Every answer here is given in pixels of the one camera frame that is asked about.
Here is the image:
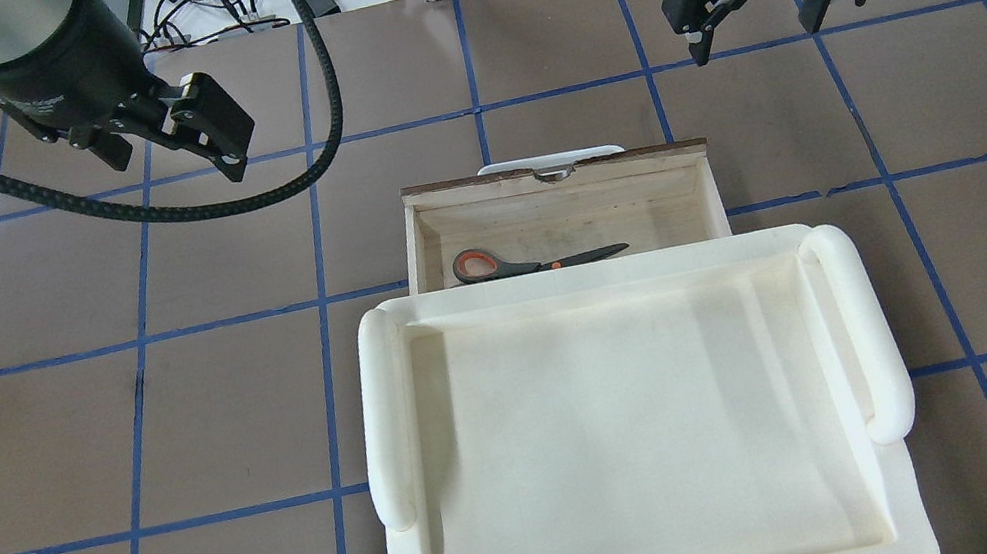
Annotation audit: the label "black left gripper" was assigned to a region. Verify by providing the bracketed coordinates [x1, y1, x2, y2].
[0, 0, 256, 183]

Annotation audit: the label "wooden drawer with white handle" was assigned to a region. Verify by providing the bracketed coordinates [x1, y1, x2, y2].
[401, 138, 732, 294]

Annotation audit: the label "orange grey handled scissors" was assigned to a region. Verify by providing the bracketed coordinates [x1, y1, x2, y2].
[451, 242, 630, 285]

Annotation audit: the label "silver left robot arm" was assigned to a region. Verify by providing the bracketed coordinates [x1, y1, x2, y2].
[0, 0, 254, 182]

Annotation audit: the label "white plastic tray bin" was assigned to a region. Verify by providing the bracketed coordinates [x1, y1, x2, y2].
[357, 224, 940, 554]

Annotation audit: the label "black braided cable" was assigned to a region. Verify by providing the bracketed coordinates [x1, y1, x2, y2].
[0, 0, 358, 256]

